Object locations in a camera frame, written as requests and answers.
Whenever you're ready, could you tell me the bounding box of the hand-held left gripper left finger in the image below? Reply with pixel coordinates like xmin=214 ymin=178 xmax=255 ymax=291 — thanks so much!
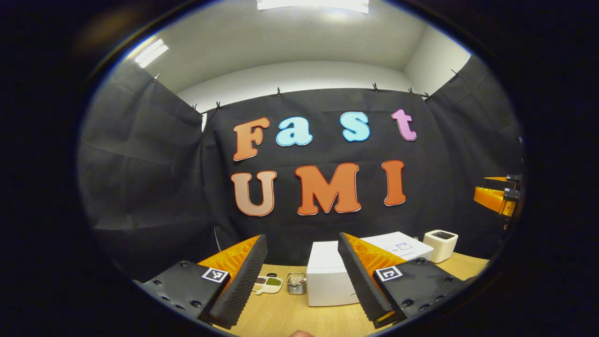
xmin=133 ymin=234 xmax=268 ymax=330

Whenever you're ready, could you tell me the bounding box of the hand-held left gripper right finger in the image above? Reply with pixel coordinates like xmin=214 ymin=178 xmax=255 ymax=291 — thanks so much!
xmin=338 ymin=232 xmax=470 ymax=328

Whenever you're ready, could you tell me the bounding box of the white microwave oven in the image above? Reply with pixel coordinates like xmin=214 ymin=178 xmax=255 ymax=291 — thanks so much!
xmin=307 ymin=231 xmax=434 ymax=307

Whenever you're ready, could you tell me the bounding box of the white seasoning tray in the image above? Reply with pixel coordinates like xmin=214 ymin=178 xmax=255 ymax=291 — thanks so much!
xmin=253 ymin=275 xmax=284 ymax=295

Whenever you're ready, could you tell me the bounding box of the small metal basket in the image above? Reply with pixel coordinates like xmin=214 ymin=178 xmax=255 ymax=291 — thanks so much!
xmin=286 ymin=272 xmax=307 ymax=295

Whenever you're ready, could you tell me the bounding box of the white toaster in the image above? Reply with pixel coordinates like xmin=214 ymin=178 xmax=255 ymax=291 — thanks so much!
xmin=423 ymin=229 xmax=459 ymax=264

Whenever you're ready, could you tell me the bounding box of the narrow ceiling light panel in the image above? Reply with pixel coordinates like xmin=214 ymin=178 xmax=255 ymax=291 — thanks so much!
xmin=134 ymin=39 xmax=169 ymax=69

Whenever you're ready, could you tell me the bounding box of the wide ceiling light panel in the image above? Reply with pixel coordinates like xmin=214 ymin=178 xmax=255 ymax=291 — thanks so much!
xmin=256 ymin=0 xmax=369 ymax=14

